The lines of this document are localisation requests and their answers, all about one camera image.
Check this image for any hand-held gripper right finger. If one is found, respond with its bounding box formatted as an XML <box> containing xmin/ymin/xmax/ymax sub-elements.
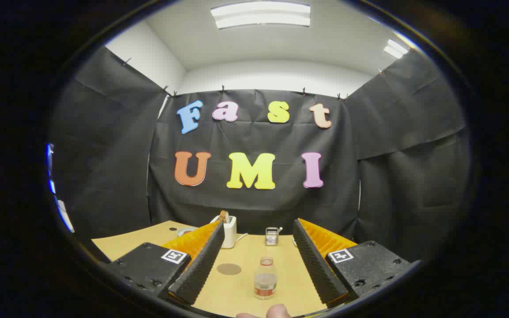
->
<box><xmin>293</xmin><ymin>218</ymin><xmax>422</xmax><ymax>304</ymax></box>

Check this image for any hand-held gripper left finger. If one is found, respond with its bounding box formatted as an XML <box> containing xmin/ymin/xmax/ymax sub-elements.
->
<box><xmin>104</xmin><ymin>220</ymin><xmax>225</xmax><ymax>306</ymax></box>

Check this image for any round brown coaster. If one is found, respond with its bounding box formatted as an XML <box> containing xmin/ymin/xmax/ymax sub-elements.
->
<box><xmin>217</xmin><ymin>263</ymin><xmax>242</xmax><ymax>276</ymax></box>

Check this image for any clear plastic juice bottle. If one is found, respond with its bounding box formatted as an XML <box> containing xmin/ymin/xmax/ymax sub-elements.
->
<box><xmin>254</xmin><ymin>257</ymin><xmax>278</xmax><ymax>300</ymax></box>

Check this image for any wooden table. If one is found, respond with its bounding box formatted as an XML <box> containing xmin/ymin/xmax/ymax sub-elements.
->
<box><xmin>92</xmin><ymin>220</ymin><xmax>357</xmax><ymax>318</ymax></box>

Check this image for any white toaster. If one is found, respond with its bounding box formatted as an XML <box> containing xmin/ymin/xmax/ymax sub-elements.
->
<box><xmin>210</xmin><ymin>215</ymin><xmax>237</xmax><ymax>249</ymax></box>

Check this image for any small ceiling light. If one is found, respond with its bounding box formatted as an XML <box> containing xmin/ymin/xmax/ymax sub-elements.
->
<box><xmin>384</xmin><ymin>39</ymin><xmax>409</xmax><ymax>59</ymax></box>

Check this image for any large ceiling light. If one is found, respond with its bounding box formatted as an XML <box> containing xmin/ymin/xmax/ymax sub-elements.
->
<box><xmin>210</xmin><ymin>1</ymin><xmax>311</xmax><ymax>30</ymax></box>

